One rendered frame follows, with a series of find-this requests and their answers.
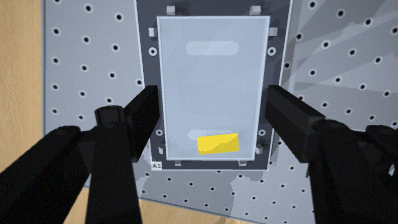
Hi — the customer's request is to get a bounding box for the clear rectangular plastic lid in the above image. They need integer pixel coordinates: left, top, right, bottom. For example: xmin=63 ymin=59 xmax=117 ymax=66
xmin=157 ymin=16 xmax=270 ymax=160

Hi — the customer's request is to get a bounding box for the grey perforated plate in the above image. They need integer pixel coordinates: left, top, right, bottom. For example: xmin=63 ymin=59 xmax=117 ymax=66
xmin=41 ymin=0 xmax=398 ymax=224

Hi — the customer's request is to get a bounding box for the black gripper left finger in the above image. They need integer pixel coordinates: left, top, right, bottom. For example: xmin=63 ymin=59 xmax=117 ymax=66
xmin=0 ymin=85 xmax=160 ymax=224

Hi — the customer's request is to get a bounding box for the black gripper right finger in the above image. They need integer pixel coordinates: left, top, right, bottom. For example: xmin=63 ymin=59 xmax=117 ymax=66
xmin=265 ymin=85 xmax=398 ymax=224

